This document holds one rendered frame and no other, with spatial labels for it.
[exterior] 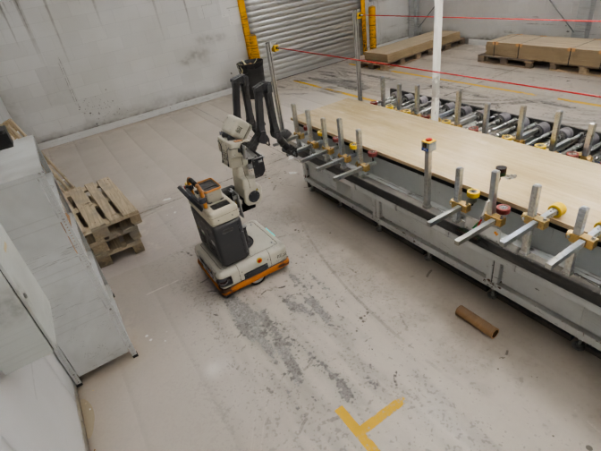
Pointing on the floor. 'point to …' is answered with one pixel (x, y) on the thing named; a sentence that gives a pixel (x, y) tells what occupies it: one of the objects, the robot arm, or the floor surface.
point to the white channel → (436, 58)
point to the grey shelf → (60, 261)
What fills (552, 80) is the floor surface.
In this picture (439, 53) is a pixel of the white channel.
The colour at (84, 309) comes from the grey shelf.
